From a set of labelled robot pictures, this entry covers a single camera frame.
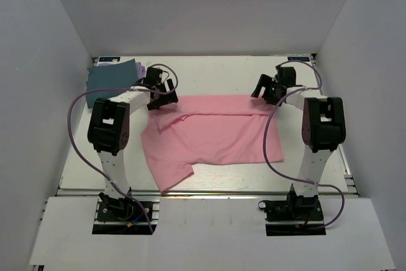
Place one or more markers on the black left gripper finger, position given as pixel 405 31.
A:
pixel 157 101
pixel 170 84

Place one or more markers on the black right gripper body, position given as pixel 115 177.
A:
pixel 271 92

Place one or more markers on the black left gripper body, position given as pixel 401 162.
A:
pixel 161 87

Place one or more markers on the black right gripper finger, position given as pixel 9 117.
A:
pixel 265 82
pixel 296 89

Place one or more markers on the pink t shirt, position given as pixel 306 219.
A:
pixel 216 130

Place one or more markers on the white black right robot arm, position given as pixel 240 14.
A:
pixel 322 131

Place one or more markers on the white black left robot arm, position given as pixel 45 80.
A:
pixel 108 130

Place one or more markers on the blue right table label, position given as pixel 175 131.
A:
pixel 299 58

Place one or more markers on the blue table label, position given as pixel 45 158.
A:
pixel 109 59
pixel 299 58

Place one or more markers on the folded lavender t shirt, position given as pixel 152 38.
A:
pixel 141 70

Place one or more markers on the folded teal t shirt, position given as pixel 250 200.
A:
pixel 110 76

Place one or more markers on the blue left table label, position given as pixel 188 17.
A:
pixel 109 59

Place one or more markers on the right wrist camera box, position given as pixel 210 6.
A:
pixel 286 76

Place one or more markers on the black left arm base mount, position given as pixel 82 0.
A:
pixel 124 216

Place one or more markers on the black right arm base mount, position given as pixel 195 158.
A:
pixel 299 214

